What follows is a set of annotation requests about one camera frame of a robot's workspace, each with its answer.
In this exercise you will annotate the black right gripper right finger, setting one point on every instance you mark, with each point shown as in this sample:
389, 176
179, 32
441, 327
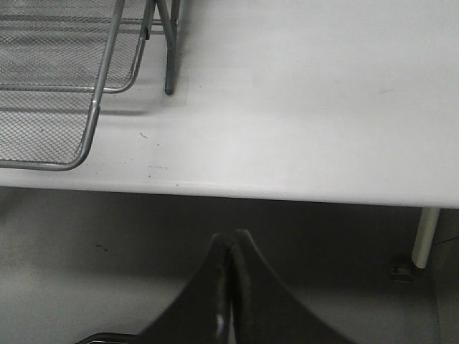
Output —
264, 309

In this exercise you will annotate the grey metal rack frame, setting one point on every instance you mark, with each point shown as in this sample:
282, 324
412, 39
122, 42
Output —
158, 13

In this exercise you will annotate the silver mesh tray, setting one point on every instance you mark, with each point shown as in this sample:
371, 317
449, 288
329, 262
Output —
53, 130
122, 53

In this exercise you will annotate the white table leg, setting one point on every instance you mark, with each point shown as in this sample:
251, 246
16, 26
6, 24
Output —
424, 236

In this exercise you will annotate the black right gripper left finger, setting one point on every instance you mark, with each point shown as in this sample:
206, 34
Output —
201, 312

